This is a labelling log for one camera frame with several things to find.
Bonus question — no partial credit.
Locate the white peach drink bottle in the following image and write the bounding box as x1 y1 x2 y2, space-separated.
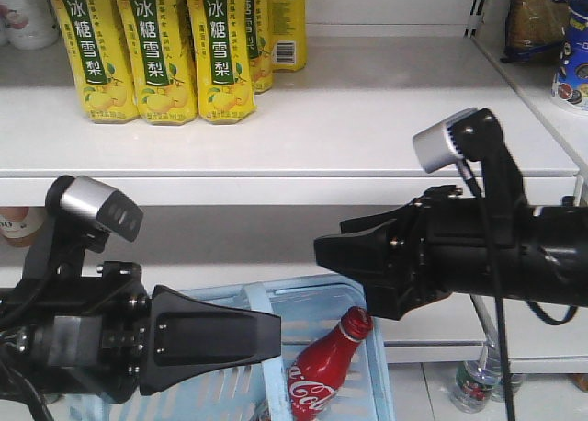
1 0 59 51

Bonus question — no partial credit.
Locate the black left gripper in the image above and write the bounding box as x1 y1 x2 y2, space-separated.
27 261 281 403

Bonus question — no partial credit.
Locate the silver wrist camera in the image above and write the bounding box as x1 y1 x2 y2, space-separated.
413 108 477 174
59 176 143 242

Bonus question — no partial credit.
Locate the red coca-cola aluminium bottle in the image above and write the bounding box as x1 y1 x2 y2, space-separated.
287 306 374 420

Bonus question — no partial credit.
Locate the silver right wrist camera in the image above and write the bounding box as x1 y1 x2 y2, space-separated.
413 108 477 174

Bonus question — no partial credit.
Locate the blue cookie cup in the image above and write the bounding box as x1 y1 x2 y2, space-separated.
551 0 587 115

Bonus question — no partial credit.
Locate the clear water bottle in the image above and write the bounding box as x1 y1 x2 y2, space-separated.
450 343 502 414

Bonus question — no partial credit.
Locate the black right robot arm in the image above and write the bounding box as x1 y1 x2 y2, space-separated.
314 108 587 391

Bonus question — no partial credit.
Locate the brown cracker packet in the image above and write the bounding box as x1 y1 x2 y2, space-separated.
502 0 569 63

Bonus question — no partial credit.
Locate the light blue plastic basket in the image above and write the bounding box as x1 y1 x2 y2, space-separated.
66 275 394 420

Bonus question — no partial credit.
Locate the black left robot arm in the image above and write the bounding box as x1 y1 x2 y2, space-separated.
1 176 281 420

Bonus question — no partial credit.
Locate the orange C100 juice bottle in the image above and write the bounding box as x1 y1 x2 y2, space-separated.
1 207 46 248

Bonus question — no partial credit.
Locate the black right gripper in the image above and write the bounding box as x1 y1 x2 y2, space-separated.
313 185 494 320

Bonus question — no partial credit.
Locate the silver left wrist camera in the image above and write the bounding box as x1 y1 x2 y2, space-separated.
59 176 143 242

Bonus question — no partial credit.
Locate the yellow pear drink bottle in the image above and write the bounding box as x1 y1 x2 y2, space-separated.
186 0 256 124
50 0 139 123
245 0 273 94
116 0 198 126
269 0 307 72

